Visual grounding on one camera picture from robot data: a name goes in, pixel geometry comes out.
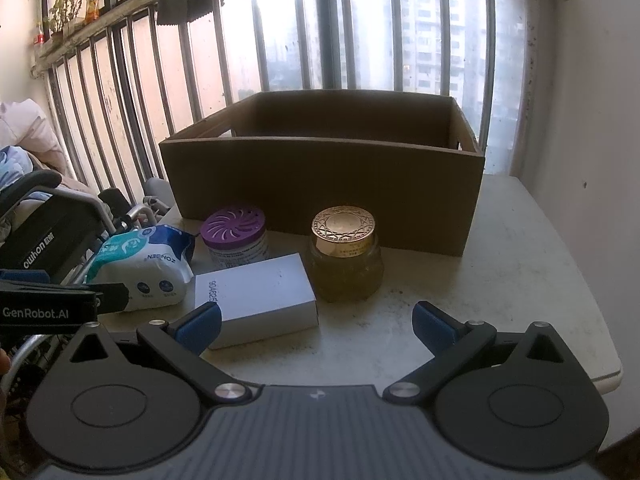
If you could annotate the blue and white wipes pack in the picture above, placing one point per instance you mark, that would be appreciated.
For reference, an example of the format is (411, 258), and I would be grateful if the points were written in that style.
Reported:
(150, 265)

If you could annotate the glass jar with gold lid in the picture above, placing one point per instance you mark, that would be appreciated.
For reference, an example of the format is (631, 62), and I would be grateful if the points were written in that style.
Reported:
(345, 232)

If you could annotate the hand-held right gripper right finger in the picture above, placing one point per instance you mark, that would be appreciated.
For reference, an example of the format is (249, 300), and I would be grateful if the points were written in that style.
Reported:
(432, 325)

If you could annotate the brown cardboard box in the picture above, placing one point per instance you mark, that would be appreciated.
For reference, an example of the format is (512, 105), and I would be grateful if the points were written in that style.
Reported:
(325, 195)

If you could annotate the light blue patterned cloth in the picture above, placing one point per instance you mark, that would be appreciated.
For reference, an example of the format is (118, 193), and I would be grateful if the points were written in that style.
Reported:
(12, 165)

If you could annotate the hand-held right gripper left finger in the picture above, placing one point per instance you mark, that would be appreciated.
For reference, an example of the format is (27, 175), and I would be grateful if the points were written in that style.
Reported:
(197, 325)

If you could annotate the white rectangular carton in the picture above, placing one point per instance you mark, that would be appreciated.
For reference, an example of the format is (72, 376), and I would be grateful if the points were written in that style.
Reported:
(255, 290)

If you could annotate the orange drink bottle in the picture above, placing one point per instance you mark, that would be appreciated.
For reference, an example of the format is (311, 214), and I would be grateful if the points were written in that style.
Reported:
(93, 0)

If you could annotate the potted plant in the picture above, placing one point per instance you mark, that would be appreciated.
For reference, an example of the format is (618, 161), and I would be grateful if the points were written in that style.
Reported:
(65, 5)

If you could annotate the pink quilt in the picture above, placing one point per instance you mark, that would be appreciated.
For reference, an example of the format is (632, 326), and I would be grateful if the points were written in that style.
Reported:
(30, 130)

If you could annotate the red drink bottle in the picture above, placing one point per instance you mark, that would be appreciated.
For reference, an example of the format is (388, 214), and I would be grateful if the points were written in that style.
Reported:
(38, 35)

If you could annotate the metal window railing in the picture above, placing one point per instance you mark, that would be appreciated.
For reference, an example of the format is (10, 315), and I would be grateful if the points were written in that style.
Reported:
(325, 35)

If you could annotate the black wheelchair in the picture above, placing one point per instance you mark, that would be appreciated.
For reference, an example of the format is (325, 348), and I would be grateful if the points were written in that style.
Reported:
(45, 240)

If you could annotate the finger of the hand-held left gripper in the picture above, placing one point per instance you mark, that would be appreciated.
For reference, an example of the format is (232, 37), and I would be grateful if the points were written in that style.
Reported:
(25, 275)
(112, 297)

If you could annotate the white canister with purple lid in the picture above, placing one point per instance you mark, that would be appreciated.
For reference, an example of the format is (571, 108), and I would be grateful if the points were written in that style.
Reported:
(232, 225)

